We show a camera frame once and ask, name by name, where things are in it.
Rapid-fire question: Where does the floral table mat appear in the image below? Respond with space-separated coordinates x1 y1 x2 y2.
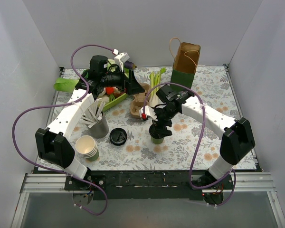
38 66 258 171

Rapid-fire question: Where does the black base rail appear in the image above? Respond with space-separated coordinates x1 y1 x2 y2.
64 170 236 200

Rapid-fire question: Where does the green paper bag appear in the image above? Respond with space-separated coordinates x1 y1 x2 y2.
169 37 201 89

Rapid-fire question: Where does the black coffee cup lid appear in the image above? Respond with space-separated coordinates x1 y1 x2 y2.
149 125 172 139

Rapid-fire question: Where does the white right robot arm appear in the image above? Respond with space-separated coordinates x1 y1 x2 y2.
140 83 256 190

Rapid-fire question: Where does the brown cardboard cup carrier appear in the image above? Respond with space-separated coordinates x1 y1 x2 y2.
130 94 145 118

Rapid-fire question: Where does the single green paper cup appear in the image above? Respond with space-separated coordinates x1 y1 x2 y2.
151 137 164 145

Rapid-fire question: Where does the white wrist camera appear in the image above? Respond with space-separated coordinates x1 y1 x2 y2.
139 105 157 121
114 52 130 72

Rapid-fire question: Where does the purple eggplant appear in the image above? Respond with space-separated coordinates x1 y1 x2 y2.
124 61 137 69

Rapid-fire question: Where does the red carrot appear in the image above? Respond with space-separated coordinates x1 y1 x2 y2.
105 87 115 102

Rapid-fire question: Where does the grey straw holder cup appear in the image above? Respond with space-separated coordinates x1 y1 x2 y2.
88 116 109 139

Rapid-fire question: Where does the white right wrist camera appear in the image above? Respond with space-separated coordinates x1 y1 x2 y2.
139 105 157 121

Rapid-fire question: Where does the celery stalk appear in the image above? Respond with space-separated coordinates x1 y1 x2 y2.
149 68 166 107

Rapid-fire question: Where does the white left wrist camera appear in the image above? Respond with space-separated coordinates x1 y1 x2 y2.
114 52 130 72

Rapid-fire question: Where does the stack of green paper cups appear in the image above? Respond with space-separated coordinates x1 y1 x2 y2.
75 135 99 162

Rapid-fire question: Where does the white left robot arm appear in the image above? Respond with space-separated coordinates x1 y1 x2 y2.
35 52 144 190

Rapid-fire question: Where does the green vegetable tray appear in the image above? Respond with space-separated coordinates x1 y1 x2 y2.
81 69 133 111

